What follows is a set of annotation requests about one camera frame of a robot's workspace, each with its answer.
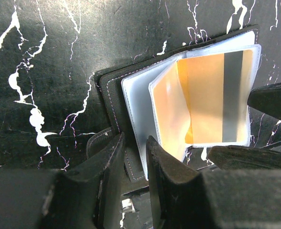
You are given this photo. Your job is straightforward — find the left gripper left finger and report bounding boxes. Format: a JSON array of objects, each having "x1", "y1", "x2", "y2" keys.
[{"x1": 0, "y1": 133, "x2": 125, "y2": 229}]

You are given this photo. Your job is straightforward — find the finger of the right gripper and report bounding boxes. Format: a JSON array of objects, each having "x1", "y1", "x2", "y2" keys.
[
  {"x1": 208, "y1": 146, "x2": 281, "y2": 170},
  {"x1": 247, "y1": 83, "x2": 281, "y2": 120}
]

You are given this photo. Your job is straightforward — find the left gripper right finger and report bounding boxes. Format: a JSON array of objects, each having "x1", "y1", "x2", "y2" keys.
[{"x1": 146, "y1": 136, "x2": 281, "y2": 229}]

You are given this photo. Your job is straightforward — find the black card holder wallet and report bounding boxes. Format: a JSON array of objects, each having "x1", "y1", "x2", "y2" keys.
[{"x1": 94, "y1": 25, "x2": 261, "y2": 183}]

